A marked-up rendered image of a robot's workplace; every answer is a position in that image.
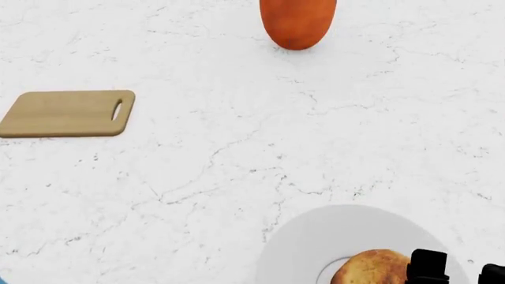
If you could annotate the white round plate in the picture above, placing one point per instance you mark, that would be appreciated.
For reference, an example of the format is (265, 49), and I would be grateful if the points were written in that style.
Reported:
(315, 236)

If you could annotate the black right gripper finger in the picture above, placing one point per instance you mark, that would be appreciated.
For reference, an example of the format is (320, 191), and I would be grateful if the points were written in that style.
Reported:
(428, 266)
(493, 274)

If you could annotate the wooden cutting board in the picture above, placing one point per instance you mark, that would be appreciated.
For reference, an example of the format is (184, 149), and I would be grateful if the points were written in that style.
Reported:
(63, 114)

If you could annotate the golden round bread roll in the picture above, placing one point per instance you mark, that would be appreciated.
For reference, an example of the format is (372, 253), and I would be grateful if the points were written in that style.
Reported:
(369, 267)

